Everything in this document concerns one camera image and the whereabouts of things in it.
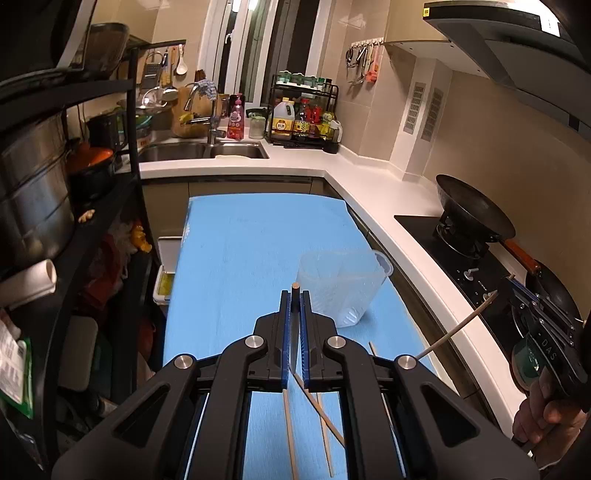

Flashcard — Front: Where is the kitchen cabinet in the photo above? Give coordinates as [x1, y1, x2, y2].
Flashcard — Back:
[141, 176, 346, 241]

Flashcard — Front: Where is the blue tablecloth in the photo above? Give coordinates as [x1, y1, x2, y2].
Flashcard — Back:
[161, 194, 439, 480]

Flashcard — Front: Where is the row of spice jars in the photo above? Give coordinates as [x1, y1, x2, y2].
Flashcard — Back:
[276, 71, 332, 91]

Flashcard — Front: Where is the orange-handled peeler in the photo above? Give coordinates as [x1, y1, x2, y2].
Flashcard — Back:
[365, 46, 381, 85]

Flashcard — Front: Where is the metal strainer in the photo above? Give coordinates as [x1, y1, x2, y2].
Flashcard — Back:
[140, 87, 168, 110]

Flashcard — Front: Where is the black gas stove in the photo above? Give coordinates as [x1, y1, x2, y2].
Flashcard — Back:
[394, 214, 555, 344]

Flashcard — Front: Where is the yellow toy figure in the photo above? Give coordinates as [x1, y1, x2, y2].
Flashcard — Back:
[129, 220, 153, 254]

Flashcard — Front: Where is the large steel stockpot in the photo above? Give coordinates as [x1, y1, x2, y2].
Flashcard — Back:
[0, 114, 77, 274]

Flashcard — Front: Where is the black frying pan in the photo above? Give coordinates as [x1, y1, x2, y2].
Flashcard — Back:
[524, 260, 586, 326]

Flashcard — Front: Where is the metal grater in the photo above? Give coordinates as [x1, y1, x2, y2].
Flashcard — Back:
[140, 52, 165, 91]

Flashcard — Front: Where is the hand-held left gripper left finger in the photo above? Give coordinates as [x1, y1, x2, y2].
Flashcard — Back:
[51, 290, 294, 480]

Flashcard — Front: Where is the wooden cutting board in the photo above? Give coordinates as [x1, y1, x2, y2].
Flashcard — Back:
[171, 84, 209, 139]

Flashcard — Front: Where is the red plastic bag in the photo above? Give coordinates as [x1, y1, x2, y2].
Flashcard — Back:
[85, 234, 127, 317]

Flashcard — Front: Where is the pink detergent bottle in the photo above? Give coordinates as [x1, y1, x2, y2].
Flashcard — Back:
[226, 93, 246, 142]

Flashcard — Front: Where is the black shelf rack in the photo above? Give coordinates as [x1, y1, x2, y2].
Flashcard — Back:
[0, 39, 188, 467]

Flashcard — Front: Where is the range hood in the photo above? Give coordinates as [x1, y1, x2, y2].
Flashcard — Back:
[422, 0, 591, 136]

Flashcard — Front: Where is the cooking oil bottle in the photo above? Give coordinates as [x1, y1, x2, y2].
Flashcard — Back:
[270, 99, 296, 139]

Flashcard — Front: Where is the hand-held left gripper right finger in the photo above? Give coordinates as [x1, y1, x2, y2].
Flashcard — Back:
[300, 290, 541, 480]

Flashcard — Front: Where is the black spice rack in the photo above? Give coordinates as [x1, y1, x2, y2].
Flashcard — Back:
[265, 71, 341, 152]

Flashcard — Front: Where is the black wok with wooden handle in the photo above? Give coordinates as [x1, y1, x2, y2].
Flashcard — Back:
[435, 174, 542, 274]

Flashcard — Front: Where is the black pot with orange lid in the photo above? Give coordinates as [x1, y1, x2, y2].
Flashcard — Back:
[68, 142, 117, 200]

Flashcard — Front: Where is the white trash bin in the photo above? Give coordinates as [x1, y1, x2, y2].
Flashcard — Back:
[152, 236, 185, 304]

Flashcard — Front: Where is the stainless steel sink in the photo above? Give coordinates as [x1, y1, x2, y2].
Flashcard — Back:
[137, 140, 270, 163]

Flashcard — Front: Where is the person's right hand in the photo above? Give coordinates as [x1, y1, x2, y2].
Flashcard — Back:
[512, 367, 588, 459]

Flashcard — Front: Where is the clear plastic utensil holder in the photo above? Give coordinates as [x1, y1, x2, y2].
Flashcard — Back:
[298, 249, 394, 329]

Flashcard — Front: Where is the chrome kitchen faucet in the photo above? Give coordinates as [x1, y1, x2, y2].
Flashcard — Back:
[184, 82, 228, 147]

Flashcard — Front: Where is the green printed package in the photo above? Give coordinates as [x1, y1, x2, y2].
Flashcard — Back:
[0, 322, 36, 420]

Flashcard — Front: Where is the white storage box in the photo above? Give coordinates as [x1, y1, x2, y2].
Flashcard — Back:
[58, 315, 101, 392]

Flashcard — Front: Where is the wall vent grille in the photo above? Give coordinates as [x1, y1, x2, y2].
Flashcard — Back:
[420, 87, 444, 142]
[404, 82, 426, 136]

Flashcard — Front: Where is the white paper roll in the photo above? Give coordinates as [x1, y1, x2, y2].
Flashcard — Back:
[0, 258, 58, 311]

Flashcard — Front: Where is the dark soy sauce bottle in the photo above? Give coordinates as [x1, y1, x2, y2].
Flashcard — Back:
[293, 99, 310, 137]

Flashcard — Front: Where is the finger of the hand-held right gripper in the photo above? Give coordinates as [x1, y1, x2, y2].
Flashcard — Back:
[509, 299, 561, 352]
[505, 274, 583, 329]

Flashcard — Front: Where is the window frame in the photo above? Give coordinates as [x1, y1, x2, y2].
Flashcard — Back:
[198, 0, 334, 106]

